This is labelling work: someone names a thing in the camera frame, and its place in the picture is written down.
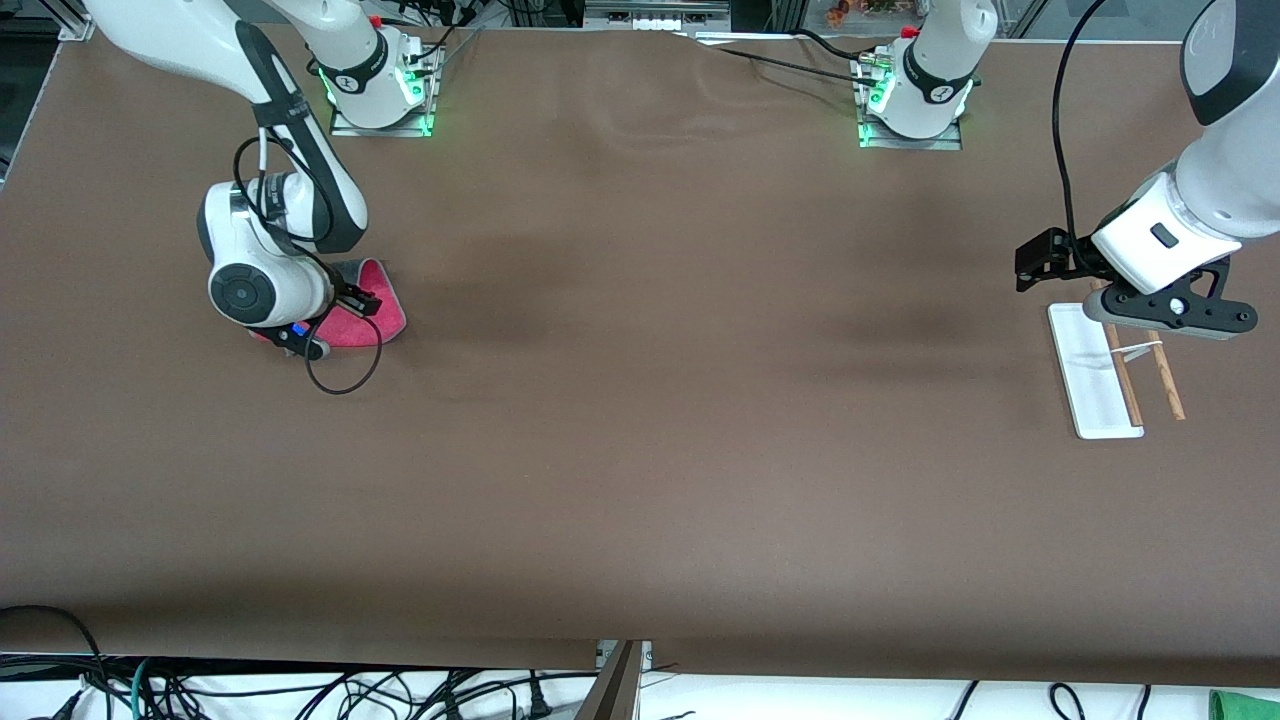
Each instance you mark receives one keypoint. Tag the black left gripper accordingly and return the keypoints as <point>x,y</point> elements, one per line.
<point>1072,255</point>

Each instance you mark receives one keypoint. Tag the pink and grey towel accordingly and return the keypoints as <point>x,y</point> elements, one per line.
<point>385,320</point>

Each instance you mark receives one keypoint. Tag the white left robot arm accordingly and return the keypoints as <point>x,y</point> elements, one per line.
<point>1210,200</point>

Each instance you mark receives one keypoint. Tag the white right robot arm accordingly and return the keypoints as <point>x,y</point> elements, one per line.
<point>240,290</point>

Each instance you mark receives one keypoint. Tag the white rack with wooden bars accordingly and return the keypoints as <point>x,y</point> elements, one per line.
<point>1095,390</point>

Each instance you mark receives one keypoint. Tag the brown table cover sheet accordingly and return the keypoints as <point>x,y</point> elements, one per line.
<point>640,400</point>

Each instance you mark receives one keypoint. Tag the grey power strip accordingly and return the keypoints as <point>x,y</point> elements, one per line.
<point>655,22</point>

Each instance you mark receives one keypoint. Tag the green cloth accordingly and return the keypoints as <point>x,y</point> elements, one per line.
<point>1245,708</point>

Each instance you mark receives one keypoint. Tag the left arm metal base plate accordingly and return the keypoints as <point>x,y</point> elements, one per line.
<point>915,143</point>

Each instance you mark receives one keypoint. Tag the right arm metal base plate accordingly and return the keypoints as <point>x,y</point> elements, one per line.
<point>350,128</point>

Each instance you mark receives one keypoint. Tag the aluminium frame corner bracket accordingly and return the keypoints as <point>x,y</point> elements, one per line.
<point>78,28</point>

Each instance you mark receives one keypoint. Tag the grey metal post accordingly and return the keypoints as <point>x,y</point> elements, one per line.
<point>615,695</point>

